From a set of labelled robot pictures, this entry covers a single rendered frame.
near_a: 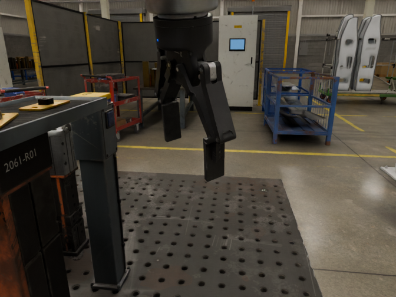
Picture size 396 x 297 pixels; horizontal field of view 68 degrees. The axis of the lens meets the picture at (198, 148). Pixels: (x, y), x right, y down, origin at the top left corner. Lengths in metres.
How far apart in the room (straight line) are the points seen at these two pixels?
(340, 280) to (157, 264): 1.37
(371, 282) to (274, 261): 1.26
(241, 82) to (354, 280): 5.31
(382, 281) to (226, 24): 5.66
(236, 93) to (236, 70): 0.51
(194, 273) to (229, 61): 6.12
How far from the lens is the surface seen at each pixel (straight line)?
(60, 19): 5.80
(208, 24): 0.39
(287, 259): 0.90
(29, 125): 0.38
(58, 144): 0.80
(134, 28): 7.98
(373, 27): 8.97
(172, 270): 0.83
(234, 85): 6.76
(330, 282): 1.99
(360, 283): 2.05
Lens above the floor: 1.24
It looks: 18 degrees down
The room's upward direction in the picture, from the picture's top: straight up
